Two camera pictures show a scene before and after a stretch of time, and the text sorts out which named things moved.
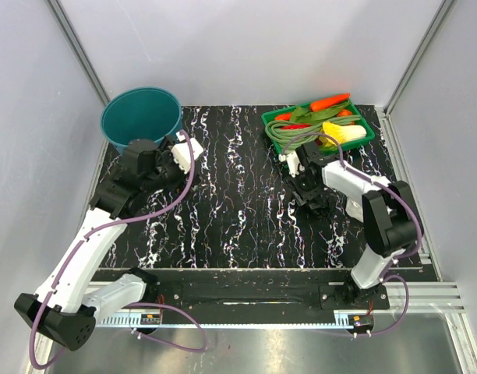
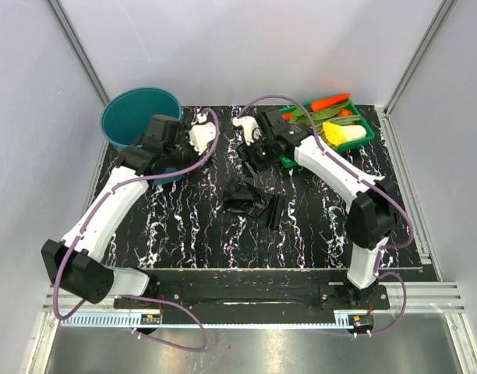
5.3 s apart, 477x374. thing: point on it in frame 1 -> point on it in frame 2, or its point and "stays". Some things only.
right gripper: [301, 195] -> [246, 153]
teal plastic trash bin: [140, 113] stays
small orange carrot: [285, 117] stays
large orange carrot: [325, 102] stays
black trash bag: [333, 206] -> [244, 196]
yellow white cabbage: [342, 133] stays
